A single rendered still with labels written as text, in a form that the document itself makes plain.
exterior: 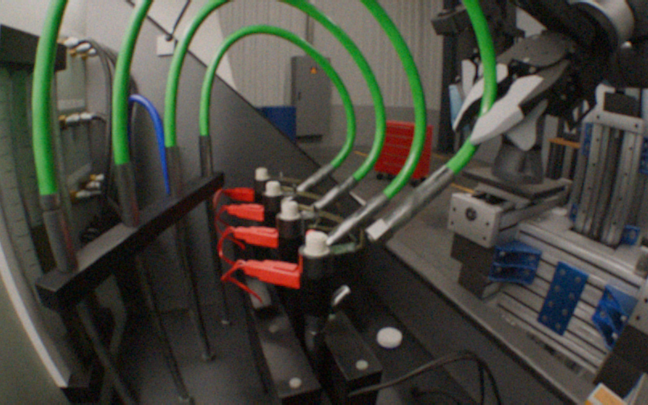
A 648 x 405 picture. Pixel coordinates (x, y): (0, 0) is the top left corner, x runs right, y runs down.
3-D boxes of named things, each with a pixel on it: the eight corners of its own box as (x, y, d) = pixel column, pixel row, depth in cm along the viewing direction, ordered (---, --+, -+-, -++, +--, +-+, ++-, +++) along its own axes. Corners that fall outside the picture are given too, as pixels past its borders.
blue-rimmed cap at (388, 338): (404, 345, 49) (406, 338, 48) (384, 352, 48) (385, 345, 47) (392, 331, 52) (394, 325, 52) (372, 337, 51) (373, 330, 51)
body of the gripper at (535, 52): (568, 137, 26) (626, 74, 22) (543, 70, 22) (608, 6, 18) (524, 112, 32) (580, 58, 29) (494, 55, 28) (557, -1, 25)
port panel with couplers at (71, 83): (92, 238, 34) (75, -7, 24) (71, 239, 33) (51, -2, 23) (115, 206, 46) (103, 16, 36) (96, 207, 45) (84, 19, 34)
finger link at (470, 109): (475, 161, 32) (538, 112, 28) (449, 122, 29) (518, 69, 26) (464, 148, 34) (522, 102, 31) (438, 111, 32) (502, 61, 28)
